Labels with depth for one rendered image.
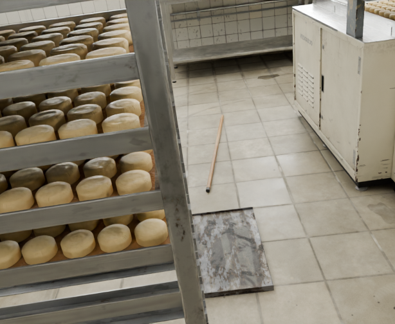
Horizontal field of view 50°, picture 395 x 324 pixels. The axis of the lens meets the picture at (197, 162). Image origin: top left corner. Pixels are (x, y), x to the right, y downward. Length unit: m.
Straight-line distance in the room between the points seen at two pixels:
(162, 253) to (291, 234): 1.61
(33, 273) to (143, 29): 0.38
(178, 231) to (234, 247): 1.55
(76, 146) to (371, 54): 1.82
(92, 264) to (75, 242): 0.06
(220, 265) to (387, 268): 0.72
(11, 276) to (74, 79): 0.31
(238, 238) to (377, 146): 0.88
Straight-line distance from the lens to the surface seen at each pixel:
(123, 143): 0.53
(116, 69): 0.50
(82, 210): 0.58
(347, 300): 1.89
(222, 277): 1.95
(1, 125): 0.66
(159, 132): 0.49
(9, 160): 0.56
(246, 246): 2.10
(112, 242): 0.65
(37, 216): 0.60
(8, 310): 1.34
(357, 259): 2.08
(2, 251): 0.71
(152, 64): 0.46
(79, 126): 0.58
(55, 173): 0.68
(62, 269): 0.65
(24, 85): 0.52
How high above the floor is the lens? 1.35
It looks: 27 degrees down
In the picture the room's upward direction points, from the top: 8 degrees counter-clockwise
